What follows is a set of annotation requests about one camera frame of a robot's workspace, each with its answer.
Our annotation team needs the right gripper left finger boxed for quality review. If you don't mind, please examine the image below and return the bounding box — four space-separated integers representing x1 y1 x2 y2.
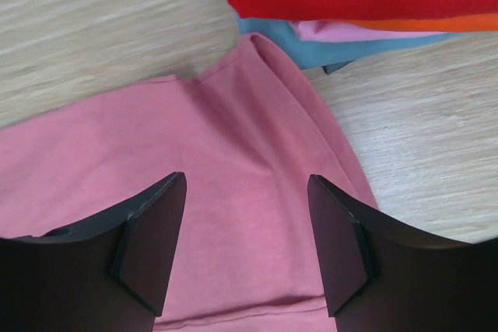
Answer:
1 172 187 331

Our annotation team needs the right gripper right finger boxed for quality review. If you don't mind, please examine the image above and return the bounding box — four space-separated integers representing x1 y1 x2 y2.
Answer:
308 175 497 331

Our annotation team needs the grey folded t shirt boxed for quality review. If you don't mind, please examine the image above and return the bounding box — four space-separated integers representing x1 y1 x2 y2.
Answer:
236 17 459 70

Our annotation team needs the light pink folded t shirt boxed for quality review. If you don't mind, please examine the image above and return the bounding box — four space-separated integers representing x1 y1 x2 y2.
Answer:
289 21 445 43

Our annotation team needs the orange folded t shirt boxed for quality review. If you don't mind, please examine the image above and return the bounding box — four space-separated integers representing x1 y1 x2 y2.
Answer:
349 13 497 33

